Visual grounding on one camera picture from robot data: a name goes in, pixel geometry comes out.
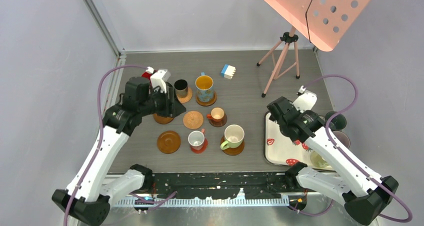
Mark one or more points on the pink music stand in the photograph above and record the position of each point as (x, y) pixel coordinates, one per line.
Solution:
(322, 22)

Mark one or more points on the pale yellow green mug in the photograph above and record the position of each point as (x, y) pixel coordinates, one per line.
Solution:
(317, 160)

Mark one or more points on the dark green mug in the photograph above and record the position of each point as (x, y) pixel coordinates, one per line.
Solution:
(338, 123)

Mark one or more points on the woven rattan coaster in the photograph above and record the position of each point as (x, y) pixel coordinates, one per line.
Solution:
(187, 97)
(193, 120)

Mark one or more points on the white tray black rim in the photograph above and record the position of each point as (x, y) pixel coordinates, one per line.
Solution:
(281, 150)

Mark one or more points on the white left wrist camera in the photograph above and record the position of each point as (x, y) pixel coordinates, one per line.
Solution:
(158, 79)

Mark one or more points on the small white cup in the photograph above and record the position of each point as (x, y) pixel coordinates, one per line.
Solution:
(197, 140)

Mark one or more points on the small orange cup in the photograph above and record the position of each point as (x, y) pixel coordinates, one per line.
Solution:
(216, 115)

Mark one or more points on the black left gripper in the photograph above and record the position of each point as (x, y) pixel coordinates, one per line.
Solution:
(172, 107)

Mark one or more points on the black small cup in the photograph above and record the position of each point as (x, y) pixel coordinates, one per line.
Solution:
(181, 88)

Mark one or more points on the black floral mug red inside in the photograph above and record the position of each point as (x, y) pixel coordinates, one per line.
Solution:
(147, 75)

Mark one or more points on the red apple paper coaster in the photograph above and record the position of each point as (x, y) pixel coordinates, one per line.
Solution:
(202, 149)

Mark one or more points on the aluminium frame post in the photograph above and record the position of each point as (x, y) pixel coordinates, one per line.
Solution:
(100, 16)

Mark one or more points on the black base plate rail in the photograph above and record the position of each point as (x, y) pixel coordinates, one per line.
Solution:
(218, 189)

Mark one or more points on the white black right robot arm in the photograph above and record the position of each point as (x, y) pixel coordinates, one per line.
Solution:
(363, 193)

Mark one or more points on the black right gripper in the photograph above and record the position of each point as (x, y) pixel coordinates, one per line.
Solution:
(291, 102)

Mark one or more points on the blue white toy block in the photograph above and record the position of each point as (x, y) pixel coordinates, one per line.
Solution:
(228, 71)

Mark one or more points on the cream green mug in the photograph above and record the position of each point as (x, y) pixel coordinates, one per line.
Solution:
(233, 137)

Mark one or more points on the grey purple mug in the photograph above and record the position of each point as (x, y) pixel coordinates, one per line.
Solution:
(343, 138)

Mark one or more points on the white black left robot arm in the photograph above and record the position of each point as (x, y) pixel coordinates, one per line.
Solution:
(86, 198)

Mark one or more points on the brown ringed coaster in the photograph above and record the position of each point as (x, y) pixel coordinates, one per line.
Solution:
(233, 151)
(162, 120)
(168, 142)
(209, 103)

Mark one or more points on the blue butterfly plate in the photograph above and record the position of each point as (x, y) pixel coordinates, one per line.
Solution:
(205, 88)

